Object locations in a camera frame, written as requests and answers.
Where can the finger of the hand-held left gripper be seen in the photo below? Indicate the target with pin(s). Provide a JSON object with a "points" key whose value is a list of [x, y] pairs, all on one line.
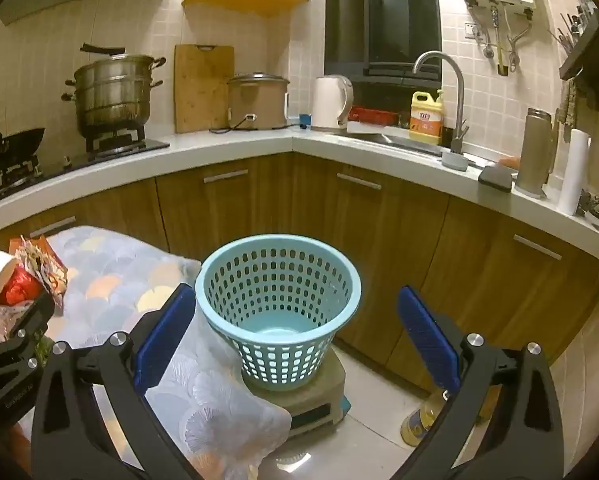
{"points": [[26, 327]]}

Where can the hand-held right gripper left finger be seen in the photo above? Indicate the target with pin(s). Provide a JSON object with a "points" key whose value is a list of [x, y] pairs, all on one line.
{"points": [[164, 330]]}

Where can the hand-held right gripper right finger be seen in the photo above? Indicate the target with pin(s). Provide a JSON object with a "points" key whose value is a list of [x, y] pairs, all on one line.
{"points": [[427, 340]]}

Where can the red plastic bag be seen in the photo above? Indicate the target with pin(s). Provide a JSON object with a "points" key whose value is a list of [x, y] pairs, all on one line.
{"points": [[21, 287]]}

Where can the light blue plastic basket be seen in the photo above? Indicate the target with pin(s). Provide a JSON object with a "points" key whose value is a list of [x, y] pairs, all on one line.
{"points": [[279, 320]]}

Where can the white dotted snack packet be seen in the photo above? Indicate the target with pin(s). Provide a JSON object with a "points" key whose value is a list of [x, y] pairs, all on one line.
{"points": [[28, 260]]}

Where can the scallop-print tablecloth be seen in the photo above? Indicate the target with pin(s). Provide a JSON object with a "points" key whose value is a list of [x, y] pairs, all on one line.
{"points": [[114, 270]]}

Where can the yellow oil bottle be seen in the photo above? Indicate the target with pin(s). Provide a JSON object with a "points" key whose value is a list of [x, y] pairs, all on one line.
{"points": [[422, 422]]}

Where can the grey plastic stool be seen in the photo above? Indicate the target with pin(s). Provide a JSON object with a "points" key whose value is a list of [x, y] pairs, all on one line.
{"points": [[314, 402]]}

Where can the black gas stove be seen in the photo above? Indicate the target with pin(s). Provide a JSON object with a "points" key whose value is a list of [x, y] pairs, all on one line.
{"points": [[74, 160]]}

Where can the dark grey sponge block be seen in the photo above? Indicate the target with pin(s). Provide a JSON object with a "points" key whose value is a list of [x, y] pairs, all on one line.
{"points": [[494, 177]]}

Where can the black wok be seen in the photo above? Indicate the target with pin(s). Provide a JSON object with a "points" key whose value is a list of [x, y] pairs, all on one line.
{"points": [[11, 147]]}

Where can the wooden base cabinets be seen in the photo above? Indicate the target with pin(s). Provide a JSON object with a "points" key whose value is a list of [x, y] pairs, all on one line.
{"points": [[289, 195]]}

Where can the steel sink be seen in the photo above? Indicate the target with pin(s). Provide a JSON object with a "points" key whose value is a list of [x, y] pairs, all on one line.
{"points": [[384, 137]]}

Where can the steel thermos flask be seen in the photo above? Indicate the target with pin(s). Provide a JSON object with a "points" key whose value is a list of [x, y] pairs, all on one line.
{"points": [[533, 152]]}

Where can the yellow dish soap bottle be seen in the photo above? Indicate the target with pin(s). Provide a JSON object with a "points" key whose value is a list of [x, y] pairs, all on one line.
{"points": [[426, 122]]}

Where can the white paper towel roll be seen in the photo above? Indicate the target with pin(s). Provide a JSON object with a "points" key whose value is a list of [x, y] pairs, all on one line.
{"points": [[574, 170]]}

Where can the steel kitchen faucet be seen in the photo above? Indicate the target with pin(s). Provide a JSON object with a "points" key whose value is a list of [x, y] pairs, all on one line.
{"points": [[459, 110]]}

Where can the steel steamer pot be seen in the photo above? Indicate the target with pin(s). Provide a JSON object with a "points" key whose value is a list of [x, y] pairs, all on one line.
{"points": [[111, 95]]}

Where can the steel rice cooker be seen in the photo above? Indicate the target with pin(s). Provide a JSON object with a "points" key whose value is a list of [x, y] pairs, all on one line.
{"points": [[257, 105]]}

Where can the wooden cutting board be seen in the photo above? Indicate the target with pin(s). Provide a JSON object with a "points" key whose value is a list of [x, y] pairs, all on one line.
{"points": [[202, 87]]}

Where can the small blue container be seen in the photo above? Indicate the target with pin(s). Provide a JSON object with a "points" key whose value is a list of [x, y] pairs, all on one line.
{"points": [[306, 121]]}

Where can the white electric kettle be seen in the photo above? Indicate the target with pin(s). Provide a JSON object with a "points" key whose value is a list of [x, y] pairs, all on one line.
{"points": [[329, 102]]}

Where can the dark window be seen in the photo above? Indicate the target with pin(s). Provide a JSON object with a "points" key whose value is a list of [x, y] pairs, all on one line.
{"points": [[379, 15]]}

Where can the white wall socket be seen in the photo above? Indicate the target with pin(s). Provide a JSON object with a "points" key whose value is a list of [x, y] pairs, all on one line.
{"points": [[472, 31]]}

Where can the dark wall knife rack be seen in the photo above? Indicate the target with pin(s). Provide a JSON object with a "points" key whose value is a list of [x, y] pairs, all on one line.
{"points": [[587, 62]]}

